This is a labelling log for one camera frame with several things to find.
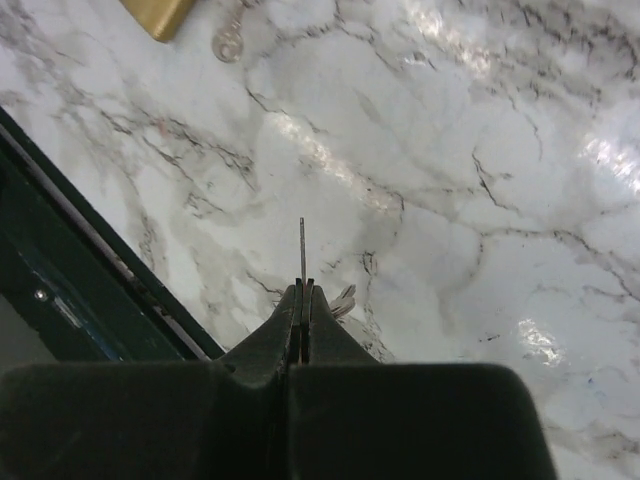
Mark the large brass padlock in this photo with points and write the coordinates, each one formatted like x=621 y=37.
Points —
x=161 y=19

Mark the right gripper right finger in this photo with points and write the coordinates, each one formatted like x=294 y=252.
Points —
x=352 y=417

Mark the yellow padlock key bunch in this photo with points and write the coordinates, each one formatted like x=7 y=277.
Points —
x=345 y=302

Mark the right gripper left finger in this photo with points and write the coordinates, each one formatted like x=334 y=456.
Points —
x=218 y=419

